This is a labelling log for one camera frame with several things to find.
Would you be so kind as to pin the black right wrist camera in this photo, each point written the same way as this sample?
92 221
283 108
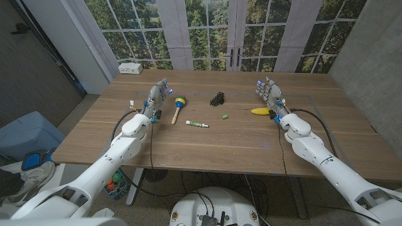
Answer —
272 114

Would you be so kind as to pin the black hair claw clip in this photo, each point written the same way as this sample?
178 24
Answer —
217 100

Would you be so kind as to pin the colourful striped wooden maraca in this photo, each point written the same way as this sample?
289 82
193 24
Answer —
180 102

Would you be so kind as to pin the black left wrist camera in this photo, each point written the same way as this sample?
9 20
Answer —
158 114

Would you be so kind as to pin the metal table leg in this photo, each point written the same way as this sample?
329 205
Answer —
298 197
134 188

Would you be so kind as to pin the green toy ball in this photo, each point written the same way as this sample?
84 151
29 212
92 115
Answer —
117 177

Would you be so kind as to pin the grey white sneaker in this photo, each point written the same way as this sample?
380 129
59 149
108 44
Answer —
37 179

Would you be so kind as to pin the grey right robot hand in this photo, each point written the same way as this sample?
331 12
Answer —
273 94

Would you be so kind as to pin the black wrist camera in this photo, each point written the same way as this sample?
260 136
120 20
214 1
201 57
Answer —
158 114
272 114

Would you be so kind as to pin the yellow toy banana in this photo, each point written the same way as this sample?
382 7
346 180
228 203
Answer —
260 111

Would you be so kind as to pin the blue grey storage bin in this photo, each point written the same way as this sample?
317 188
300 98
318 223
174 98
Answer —
28 132

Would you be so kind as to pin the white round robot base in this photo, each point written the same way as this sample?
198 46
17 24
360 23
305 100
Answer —
216 204

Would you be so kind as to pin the white robot torso edge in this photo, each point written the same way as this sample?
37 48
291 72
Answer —
63 222

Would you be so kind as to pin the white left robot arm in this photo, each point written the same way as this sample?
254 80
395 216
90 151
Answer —
122 150

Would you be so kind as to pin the black round floor fan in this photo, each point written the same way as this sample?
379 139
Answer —
155 175

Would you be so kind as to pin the white green chisel marker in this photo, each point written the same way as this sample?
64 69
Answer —
196 124

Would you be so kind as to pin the white power strip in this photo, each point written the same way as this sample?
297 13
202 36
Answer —
130 68

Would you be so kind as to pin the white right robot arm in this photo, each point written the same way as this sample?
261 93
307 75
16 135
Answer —
311 147

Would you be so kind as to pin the teal toy basket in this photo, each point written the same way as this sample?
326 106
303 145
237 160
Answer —
121 190

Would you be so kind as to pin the printed window forest backdrop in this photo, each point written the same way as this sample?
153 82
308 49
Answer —
201 37

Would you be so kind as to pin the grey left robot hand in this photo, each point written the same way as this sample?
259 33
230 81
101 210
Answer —
154 97

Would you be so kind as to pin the orange toy ball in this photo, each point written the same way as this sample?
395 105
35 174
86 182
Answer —
110 182

